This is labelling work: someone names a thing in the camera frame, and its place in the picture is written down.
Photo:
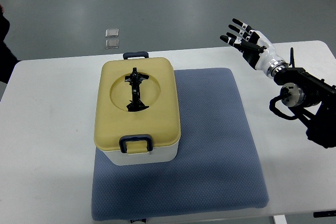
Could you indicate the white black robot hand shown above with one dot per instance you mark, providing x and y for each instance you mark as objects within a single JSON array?
[{"x": 256, "y": 48}]

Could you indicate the yellow storage box lid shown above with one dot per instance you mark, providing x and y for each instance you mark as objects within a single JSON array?
[{"x": 113, "y": 120}]

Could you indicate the black lid handle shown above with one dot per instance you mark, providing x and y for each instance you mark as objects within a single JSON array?
[{"x": 134, "y": 79}]

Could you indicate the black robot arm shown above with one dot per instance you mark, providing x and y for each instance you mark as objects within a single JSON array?
[{"x": 308, "y": 99}]

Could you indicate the white storage box base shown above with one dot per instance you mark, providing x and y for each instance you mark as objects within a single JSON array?
[{"x": 157, "y": 155}]

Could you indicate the dark blue rear latch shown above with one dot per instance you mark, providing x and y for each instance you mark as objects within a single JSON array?
[{"x": 138, "y": 54}]

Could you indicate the dark blue latch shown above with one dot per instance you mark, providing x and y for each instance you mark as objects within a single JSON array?
[
  {"x": 136, "y": 144},
  {"x": 138, "y": 54}
]

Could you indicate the blue fabric cushion mat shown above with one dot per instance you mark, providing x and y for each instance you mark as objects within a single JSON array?
[{"x": 216, "y": 168}]

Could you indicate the upper floor outlet plate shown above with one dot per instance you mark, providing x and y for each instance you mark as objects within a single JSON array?
[{"x": 112, "y": 32}]

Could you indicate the dark blue front latch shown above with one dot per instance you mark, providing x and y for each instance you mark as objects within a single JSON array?
[{"x": 136, "y": 144}]

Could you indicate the black table control panel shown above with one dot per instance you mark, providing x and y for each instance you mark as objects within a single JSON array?
[{"x": 324, "y": 214}]

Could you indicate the person in dark clothing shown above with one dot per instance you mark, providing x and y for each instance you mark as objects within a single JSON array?
[{"x": 8, "y": 60}]

